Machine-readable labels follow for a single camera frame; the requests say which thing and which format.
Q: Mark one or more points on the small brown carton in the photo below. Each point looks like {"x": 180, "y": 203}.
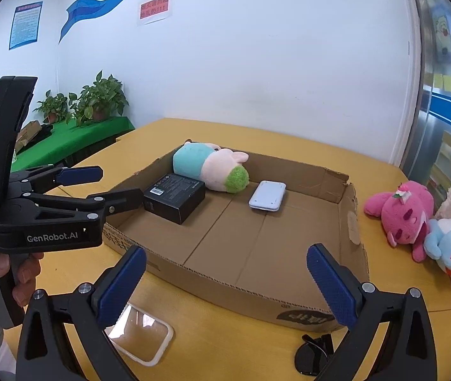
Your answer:
{"x": 26, "y": 133}

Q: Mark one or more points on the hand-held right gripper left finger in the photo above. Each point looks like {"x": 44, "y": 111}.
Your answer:
{"x": 120, "y": 285}

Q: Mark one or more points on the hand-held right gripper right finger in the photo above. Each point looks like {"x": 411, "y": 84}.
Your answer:
{"x": 334, "y": 285}

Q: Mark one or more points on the blue wall poster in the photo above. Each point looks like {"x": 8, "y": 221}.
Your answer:
{"x": 26, "y": 26}

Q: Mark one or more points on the small potted green plant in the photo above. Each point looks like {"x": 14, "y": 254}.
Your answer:
{"x": 52, "y": 105}

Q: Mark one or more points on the white flat case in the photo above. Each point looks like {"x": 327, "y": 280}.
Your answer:
{"x": 267, "y": 195}

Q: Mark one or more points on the black product box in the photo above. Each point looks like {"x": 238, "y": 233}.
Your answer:
{"x": 177, "y": 198}

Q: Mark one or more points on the brown cardboard box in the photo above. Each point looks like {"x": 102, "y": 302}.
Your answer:
{"x": 249, "y": 254}

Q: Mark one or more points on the red wall notice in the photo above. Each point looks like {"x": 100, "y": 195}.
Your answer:
{"x": 154, "y": 10}

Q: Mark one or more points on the clear phone case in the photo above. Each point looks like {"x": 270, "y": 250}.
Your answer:
{"x": 146, "y": 337}

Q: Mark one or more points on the large potted green plant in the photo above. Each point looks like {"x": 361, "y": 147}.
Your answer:
{"x": 98, "y": 99}

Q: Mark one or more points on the small plush with green hair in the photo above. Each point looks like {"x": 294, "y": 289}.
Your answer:
{"x": 205, "y": 166}

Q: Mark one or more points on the cartoon sticker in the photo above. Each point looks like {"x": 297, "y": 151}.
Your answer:
{"x": 443, "y": 33}

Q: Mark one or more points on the black sunglasses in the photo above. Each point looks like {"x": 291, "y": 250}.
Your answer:
{"x": 308, "y": 361}

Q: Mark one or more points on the blue wave wall decal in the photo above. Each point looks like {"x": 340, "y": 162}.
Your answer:
{"x": 90, "y": 6}

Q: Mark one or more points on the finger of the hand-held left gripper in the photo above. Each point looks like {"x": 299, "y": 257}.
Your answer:
{"x": 78, "y": 174}
{"x": 126, "y": 200}

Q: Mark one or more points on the wooden desktop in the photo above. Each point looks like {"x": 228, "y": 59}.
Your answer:
{"x": 225, "y": 341}

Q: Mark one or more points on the grey metal partition frame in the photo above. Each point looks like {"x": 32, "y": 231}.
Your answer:
{"x": 412, "y": 107}

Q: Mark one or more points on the pink bear plush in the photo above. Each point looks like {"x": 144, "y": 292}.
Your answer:
{"x": 400, "y": 214}

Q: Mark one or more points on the dark cloth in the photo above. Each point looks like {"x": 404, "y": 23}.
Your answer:
{"x": 42, "y": 133}

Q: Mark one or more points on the table with green cloth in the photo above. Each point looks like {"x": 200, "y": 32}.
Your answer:
{"x": 74, "y": 139}

